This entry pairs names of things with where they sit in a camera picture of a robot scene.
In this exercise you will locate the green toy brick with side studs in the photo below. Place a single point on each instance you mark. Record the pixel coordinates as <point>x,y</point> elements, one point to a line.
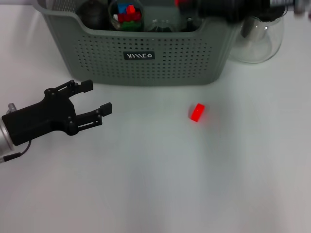
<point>132,24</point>

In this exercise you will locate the grey-green perforated storage bin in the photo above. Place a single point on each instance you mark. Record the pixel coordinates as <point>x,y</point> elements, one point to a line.
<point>145,70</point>

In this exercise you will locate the large orange-red toy brick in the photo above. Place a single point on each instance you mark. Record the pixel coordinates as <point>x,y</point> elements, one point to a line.
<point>197,112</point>

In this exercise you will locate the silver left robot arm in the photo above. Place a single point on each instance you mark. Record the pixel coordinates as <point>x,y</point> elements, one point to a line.
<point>5,140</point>

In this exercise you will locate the dark clay teapot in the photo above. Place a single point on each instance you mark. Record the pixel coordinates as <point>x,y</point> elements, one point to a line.
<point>93,14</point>

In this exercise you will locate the small orange-red square toy brick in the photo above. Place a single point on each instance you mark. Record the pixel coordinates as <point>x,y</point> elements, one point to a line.
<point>177,2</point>

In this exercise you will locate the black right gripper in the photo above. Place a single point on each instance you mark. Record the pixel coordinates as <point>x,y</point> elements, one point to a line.
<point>233,9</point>

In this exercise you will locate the dark red long toy brick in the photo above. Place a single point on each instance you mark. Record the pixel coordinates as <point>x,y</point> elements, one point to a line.
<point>130,17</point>

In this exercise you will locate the glass carafe with black lid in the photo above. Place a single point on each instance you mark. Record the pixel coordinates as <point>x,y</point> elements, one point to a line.
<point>262,43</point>

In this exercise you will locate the blue square toy plate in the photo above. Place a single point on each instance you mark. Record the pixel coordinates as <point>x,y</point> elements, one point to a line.
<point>121,7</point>

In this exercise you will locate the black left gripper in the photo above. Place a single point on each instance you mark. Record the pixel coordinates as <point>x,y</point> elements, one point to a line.
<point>39,119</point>

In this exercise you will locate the small orange-red rounded toy brick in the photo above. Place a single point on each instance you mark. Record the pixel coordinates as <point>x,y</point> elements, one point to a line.
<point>131,9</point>

